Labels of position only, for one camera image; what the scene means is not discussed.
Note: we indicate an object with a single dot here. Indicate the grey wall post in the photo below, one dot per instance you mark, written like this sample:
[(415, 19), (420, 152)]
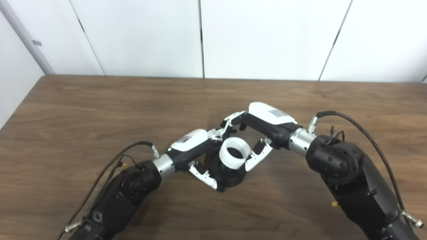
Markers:
[(20, 30)]

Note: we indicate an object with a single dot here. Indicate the round black part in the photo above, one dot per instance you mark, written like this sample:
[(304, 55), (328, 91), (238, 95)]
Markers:
[(230, 178)]

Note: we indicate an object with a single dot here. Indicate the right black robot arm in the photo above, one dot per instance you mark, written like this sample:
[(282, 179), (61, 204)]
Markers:
[(347, 180)]

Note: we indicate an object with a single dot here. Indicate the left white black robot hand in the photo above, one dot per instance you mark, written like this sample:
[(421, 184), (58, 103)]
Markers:
[(188, 141)]

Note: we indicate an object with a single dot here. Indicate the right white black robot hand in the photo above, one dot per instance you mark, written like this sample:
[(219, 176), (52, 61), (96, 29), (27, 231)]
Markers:
[(270, 116)]

